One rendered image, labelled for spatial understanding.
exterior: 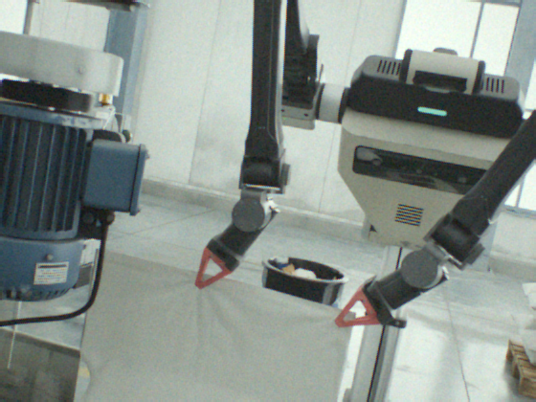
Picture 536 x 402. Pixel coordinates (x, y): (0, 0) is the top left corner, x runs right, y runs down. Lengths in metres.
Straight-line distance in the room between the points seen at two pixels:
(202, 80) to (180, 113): 0.59
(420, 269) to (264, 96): 0.37
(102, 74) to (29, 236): 0.23
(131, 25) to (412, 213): 8.57
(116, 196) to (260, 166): 0.34
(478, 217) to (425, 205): 0.49
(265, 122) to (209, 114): 8.50
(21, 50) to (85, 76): 0.08
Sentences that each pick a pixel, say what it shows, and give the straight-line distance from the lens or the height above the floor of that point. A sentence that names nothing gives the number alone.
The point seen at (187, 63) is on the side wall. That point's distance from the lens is 9.76.
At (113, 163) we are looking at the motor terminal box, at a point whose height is 1.28.
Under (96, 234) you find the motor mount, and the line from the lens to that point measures 0.98.
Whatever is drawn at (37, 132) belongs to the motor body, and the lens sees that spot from 0.85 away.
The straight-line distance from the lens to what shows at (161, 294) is 1.21.
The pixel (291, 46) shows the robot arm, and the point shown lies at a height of 1.53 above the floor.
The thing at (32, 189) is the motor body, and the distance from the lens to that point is 0.84.
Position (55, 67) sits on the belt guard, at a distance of 0.82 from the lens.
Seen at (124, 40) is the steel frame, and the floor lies 2.18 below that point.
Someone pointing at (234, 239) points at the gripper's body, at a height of 1.16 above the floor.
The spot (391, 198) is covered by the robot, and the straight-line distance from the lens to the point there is 1.54.
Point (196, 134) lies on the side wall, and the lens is 9.63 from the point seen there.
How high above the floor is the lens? 1.37
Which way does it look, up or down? 7 degrees down
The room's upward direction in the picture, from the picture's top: 11 degrees clockwise
